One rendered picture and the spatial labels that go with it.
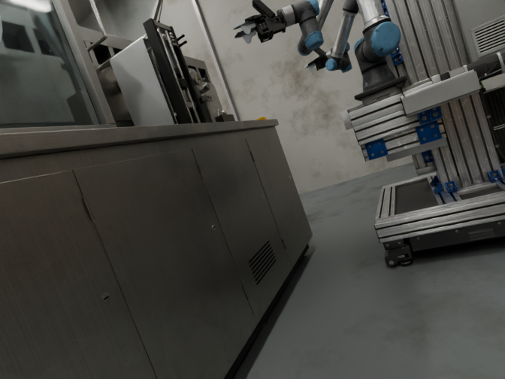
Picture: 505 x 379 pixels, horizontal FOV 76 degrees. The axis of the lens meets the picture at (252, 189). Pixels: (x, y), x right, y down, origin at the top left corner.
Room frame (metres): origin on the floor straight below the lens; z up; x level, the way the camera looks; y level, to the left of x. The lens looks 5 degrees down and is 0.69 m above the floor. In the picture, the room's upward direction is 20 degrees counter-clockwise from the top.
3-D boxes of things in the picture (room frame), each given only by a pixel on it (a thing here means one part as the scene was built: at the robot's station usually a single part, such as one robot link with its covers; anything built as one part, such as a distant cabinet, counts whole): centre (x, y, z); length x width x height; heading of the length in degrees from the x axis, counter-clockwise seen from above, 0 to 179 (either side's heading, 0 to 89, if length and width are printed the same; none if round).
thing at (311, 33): (1.41, -0.46, 1.12); 0.11 x 0.08 x 0.11; 179
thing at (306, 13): (1.40, -0.46, 1.21); 0.11 x 0.08 x 0.09; 89
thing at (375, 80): (1.52, -0.73, 0.87); 0.15 x 0.15 x 0.10
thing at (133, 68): (1.69, 0.39, 1.17); 0.34 x 0.05 x 0.54; 64
